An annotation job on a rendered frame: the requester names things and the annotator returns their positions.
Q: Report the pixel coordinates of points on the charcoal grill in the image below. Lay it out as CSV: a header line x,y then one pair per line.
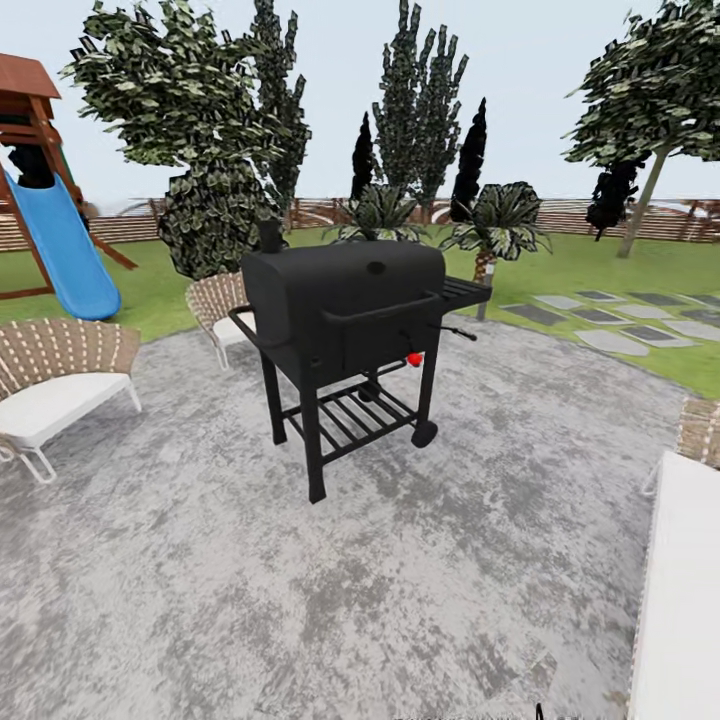
x,y
324,314

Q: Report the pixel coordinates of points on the garden chair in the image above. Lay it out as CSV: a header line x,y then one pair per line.
x,y
211,299
675,665
53,372

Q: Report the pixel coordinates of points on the bush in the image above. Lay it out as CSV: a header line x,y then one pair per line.
x,y
378,215
211,215
496,226
529,195

